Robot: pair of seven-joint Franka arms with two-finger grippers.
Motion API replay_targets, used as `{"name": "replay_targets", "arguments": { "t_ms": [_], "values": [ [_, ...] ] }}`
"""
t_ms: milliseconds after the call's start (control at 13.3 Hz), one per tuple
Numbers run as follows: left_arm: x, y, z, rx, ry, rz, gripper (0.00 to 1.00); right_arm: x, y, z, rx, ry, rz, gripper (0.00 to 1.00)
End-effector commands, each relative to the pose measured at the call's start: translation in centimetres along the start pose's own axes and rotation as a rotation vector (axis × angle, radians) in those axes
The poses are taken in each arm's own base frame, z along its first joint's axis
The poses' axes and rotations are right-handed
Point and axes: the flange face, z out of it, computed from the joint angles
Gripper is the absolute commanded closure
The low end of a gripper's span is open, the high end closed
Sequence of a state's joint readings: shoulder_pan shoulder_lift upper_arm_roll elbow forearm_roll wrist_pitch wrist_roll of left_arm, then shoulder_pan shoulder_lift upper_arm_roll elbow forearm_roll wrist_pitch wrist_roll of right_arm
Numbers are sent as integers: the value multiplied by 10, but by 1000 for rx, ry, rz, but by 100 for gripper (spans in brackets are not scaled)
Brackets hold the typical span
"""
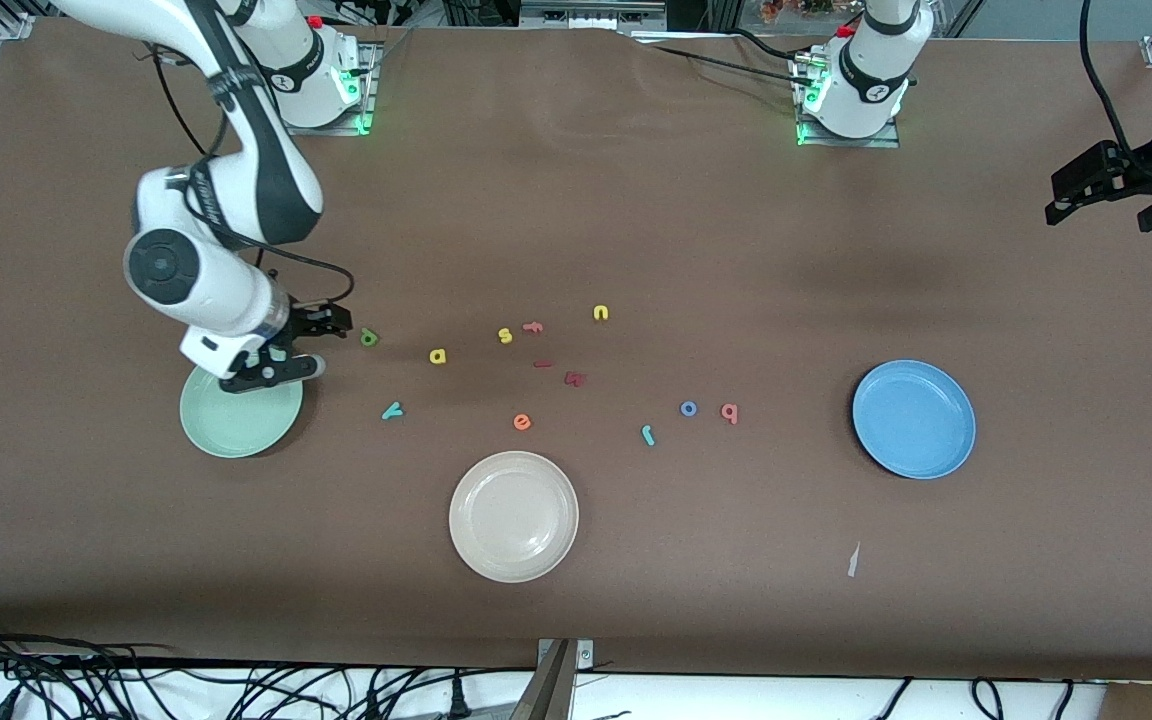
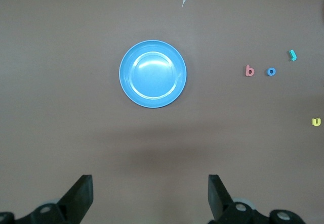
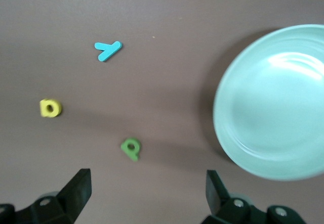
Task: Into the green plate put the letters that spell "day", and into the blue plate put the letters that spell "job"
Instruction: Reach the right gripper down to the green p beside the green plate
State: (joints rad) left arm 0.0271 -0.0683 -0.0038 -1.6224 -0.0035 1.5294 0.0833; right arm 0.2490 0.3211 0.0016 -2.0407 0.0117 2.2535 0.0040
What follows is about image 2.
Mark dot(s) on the teal foam letter r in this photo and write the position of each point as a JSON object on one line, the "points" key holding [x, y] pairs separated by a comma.
{"points": [[293, 56]]}

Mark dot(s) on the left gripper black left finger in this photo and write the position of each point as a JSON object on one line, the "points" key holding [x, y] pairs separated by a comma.
{"points": [[78, 198]]}

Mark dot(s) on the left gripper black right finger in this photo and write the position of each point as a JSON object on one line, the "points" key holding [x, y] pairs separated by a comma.
{"points": [[220, 201]]}

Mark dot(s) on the blue foam letter o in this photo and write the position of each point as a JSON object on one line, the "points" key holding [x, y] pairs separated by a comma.
{"points": [[267, 71]]}

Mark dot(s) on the yellow foam letter n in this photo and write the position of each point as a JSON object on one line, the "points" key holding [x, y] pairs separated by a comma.
{"points": [[316, 124]]}

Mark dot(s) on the pink foam letter q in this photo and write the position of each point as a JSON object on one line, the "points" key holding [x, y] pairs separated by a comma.
{"points": [[247, 71]]}

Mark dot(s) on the blue plate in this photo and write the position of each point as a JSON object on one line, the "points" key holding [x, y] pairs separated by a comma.
{"points": [[153, 74]]}

